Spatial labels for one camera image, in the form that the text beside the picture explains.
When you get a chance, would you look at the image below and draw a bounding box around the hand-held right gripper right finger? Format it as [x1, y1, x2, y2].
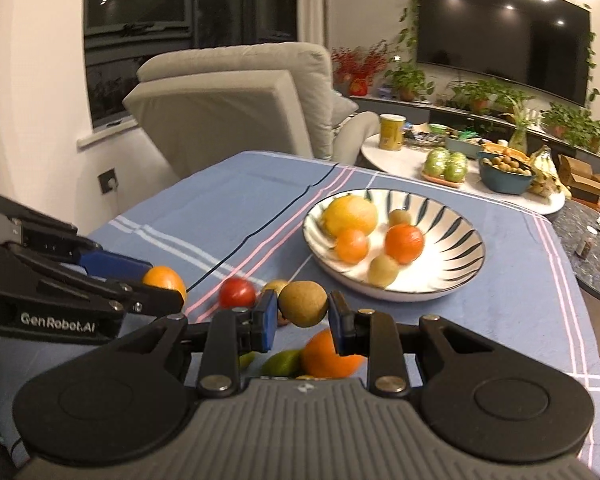
[329, 290, 481, 397]

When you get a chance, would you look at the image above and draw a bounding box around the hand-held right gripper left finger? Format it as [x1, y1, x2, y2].
[125, 290, 279, 397]

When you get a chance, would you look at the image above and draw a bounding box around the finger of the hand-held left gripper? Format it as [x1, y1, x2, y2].
[0, 240, 186, 317]
[0, 190, 153, 283]

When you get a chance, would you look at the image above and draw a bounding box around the orange mandarin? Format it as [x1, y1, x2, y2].
[335, 228, 371, 264]
[384, 223, 425, 264]
[142, 266, 187, 306]
[300, 329, 366, 380]

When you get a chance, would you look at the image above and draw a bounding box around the red tomato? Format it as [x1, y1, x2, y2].
[218, 278, 257, 310]

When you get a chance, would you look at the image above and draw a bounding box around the large yellow grapefruit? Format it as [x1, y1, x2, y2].
[321, 195, 379, 238]

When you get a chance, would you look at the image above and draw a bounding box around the striped white bowl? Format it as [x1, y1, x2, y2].
[302, 188, 486, 303]

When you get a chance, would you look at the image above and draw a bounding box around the blue striped tablecloth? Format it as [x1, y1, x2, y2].
[0, 150, 600, 480]

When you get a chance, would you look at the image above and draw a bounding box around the orange tray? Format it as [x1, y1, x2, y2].
[421, 170, 470, 189]

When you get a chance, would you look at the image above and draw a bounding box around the round white table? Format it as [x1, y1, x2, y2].
[361, 132, 566, 216]

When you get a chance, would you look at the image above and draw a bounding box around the beige armchair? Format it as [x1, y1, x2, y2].
[122, 42, 381, 181]

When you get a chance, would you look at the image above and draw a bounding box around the yellow can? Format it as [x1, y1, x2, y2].
[378, 114, 407, 152]

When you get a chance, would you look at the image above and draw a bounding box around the dish of wrapped candies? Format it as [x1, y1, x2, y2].
[405, 129, 448, 148]

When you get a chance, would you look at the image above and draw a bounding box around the teal bowl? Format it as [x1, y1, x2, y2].
[445, 135, 486, 159]

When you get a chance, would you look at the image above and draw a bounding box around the dark blue bowl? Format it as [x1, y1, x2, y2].
[477, 158, 537, 196]

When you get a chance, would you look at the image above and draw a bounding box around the pile of longans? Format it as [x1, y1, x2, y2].
[481, 155, 533, 177]

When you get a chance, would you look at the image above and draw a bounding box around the orange fruit plate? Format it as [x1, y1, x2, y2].
[480, 142, 527, 162]

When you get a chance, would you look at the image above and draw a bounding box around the red berry plant pot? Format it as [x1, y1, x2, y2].
[330, 42, 388, 97]

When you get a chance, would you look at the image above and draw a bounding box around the bunch of bananas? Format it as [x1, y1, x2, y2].
[527, 145, 572, 199]

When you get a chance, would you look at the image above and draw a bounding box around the glass vase with plant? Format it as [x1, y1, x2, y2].
[505, 105, 542, 156]

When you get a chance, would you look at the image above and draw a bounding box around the dark marble table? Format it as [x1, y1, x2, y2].
[550, 200, 600, 311]

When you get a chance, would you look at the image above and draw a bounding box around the dark window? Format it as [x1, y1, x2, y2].
[82, 0, 301, 133]

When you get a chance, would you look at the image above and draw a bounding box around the open cardboard box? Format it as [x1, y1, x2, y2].
[557, 155, 600, 204]

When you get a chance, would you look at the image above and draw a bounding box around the green hanging vine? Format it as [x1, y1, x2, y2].
[395, 0, 600, 107]

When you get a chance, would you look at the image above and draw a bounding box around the beige curtain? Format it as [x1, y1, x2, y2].
[297, 0, 332, 50]

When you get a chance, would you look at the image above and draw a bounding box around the black wall television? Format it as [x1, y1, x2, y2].
[416, 0, 593, 108]

